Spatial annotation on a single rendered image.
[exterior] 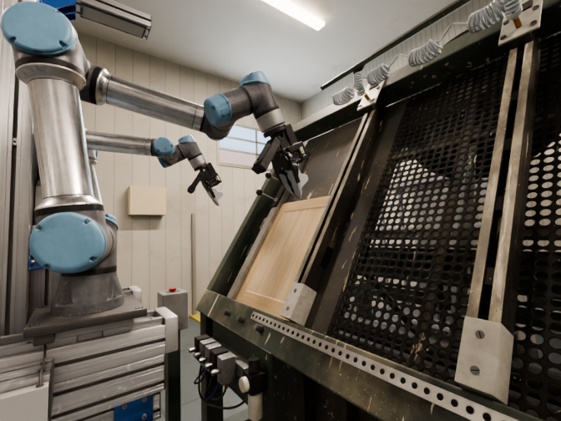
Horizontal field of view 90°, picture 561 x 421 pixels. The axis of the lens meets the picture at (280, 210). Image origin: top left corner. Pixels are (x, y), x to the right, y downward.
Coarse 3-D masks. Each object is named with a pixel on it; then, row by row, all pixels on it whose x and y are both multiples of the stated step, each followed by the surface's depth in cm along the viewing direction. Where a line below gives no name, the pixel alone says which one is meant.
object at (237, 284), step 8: (304, 152) 170; (304, 160) 169; (288, 192) 160; (280, 200) 157; (272, 208) 158; (272, 216) 153; (264, 224) 154; (264, 232) 149; (256, 240) 150; (264, 240) 148; (256, 248) 145; (248, 256) 146; (248, 264) 142; (240, 272) 142; (240, 280) 139; (232, 288) 139; (232, 296) 135
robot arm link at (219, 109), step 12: (216, 96) 71; (228, 96) 71; (240, 96) 72; (204, 108) 74; (216, 108) 70; (228, 108) 71; (240, 108) 73; (252, 108) 75; (216, 120) 71; (228, 120) 73
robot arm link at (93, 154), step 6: (90, 150) 125; (96, 150) 131; (90, 156) 124; (96, 156) 132; (90, 162) 124; (96, 162) 127; (90, 168) 124; (96, 180) 126; (96, 186) 125; (96, 192) 124; (96, 198) 123
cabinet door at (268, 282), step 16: (288, 208) 149; (304, 208) 137; (320, 208) 128; (272, 224) 151; (288, 224) 140; (304, 224) 130; (272, 240) 142; (288, 240) 132; (304, 240) 123; (256, 256) 144; (272, 256) 134; (288, 256) 124; (256, 272) 136; (272, 272) 126; (288, 272) 118; (240, 288) 137; (256, 288) 128; (272, 288) 119; (288, 288) 112; (256, 304) 121; (272, 304) 113; (288, 320) 101
